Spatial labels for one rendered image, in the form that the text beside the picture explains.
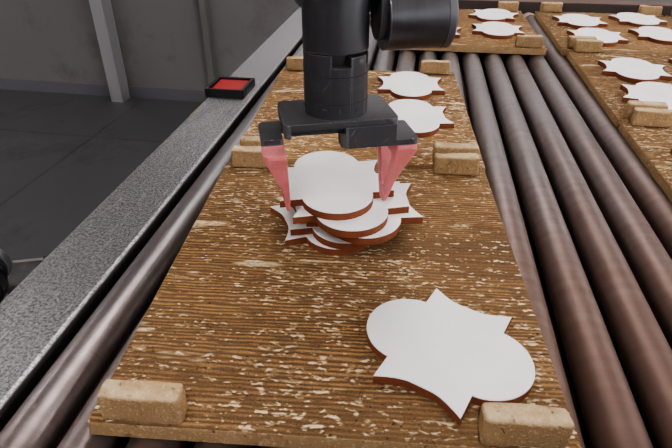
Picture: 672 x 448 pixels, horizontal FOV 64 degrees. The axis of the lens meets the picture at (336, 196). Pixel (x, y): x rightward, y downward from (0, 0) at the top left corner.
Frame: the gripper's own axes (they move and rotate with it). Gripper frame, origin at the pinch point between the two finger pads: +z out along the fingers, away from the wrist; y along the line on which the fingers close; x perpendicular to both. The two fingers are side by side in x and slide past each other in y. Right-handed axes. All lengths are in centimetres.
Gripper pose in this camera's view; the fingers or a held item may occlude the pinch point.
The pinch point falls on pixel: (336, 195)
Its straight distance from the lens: 53.3
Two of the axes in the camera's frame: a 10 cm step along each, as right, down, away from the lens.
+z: 0.0, 8.7, 4.9
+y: 9.8, -1.0, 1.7
